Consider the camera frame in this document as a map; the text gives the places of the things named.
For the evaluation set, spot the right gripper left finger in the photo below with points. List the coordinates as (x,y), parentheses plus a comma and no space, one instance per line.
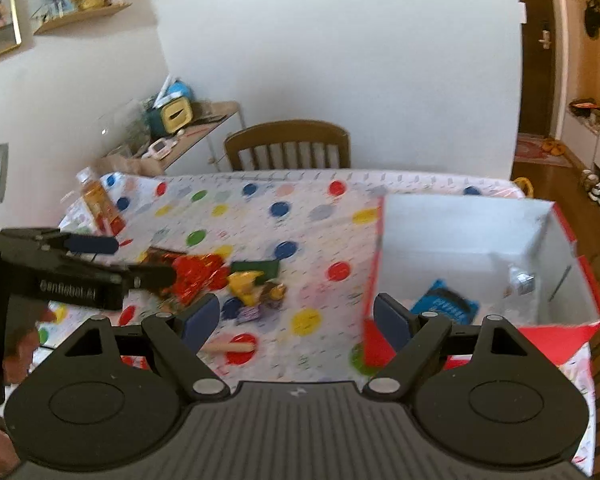
(175,341)

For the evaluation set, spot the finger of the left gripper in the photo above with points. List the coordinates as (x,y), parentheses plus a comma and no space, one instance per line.
(66,241)
(143,276)

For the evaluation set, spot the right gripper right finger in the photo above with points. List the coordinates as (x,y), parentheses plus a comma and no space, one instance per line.
(417,341)

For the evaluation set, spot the blue snack packet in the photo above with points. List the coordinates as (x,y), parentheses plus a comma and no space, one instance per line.
(441,299)

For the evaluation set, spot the red foil snack bag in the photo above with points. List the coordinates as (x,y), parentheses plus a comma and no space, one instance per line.
(198,274)

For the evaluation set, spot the wooden stick snack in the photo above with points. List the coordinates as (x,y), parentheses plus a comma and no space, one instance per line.
(229,347)

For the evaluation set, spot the purple candy wrapper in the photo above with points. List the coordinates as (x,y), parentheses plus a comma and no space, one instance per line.
(248,314)

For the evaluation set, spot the brown chocolate bar wrapper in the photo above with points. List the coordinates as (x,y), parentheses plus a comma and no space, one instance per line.
(273,294)

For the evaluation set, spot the clear silver snack packet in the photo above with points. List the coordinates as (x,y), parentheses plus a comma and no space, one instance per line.
(519,282)

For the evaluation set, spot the person's left hand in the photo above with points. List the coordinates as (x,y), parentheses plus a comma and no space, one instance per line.
(16,365)

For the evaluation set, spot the orange drink bottle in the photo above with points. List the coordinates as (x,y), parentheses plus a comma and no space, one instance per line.
(106,216)

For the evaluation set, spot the yellow snack packet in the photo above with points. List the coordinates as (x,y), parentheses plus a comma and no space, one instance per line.
(243,285)

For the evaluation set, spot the red white cardboard box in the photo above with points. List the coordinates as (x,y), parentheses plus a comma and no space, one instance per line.
(471,242)

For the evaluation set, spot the dark green snack packet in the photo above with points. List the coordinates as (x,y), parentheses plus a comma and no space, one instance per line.
(265,269)

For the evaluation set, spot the pink white timer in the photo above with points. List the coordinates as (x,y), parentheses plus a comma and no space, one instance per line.
(160,148)

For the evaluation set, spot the balloon pattern tablecloth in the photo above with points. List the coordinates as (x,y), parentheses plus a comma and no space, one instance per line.
(499,408)

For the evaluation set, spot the yellow green tissue box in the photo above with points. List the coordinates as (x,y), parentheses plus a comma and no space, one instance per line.
(170,118)

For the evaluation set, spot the wooden side table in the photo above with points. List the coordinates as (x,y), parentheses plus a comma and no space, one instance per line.
(198,150)

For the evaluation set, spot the brown wooden chair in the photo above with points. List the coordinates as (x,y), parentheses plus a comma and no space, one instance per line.
(289,144)

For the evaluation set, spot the wooden wall shelf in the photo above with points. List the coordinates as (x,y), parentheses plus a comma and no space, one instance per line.
(79,16)

